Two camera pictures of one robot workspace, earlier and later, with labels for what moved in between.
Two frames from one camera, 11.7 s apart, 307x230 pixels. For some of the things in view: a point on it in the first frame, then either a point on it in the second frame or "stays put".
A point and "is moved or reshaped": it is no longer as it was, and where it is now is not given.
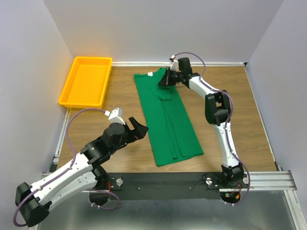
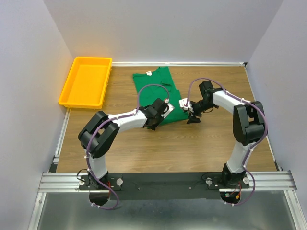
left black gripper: (138, 132) -> (154, 127)
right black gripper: (166, 81) -> (192, 118)
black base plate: (168, 186) stays put
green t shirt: (171, 133) is moved or reshaped
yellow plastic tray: (87, 85) stays put
